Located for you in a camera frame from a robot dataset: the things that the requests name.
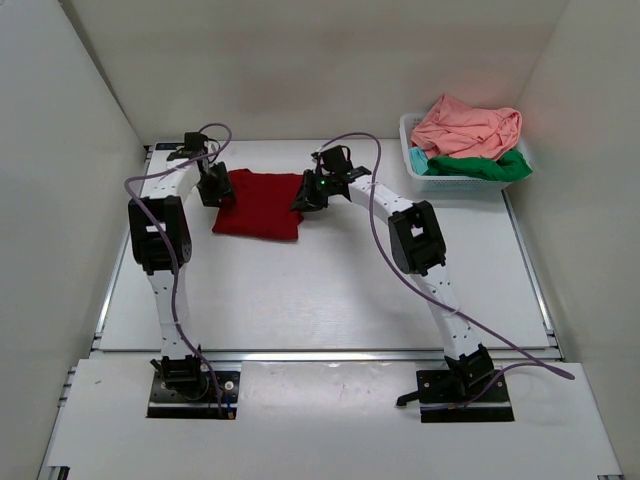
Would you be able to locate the teal t-shirt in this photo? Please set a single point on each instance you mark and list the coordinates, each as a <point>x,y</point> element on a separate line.
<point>418,161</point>

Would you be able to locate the white plastic laundry basket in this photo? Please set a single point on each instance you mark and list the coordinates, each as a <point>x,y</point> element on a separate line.
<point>433,183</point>

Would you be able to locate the aluminium rail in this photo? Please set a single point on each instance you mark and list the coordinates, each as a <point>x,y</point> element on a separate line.
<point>228,356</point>

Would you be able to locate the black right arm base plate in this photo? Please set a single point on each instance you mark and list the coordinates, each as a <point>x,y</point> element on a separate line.
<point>442,399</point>

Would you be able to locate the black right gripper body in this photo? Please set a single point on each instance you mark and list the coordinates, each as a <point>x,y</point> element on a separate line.
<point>318,190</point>

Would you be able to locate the green t-shirt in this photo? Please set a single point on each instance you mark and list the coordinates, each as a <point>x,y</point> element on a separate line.
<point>510,167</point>

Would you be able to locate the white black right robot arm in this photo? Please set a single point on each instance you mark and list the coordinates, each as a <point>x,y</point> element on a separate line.
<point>418,256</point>

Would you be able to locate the pink t-shirt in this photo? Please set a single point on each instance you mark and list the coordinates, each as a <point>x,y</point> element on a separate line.
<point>454,129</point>

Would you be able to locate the red t-shirt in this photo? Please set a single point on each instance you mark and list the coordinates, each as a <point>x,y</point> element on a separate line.
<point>262,207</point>

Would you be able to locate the blue white label sticker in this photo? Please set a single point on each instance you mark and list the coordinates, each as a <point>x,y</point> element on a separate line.
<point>168,146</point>

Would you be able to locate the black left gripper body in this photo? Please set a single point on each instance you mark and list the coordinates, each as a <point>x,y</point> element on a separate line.
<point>216,185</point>

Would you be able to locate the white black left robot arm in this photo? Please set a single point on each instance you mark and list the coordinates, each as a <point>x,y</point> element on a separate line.
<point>162,246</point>

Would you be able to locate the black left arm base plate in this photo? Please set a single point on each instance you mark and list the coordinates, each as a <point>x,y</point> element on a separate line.
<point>201,404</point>

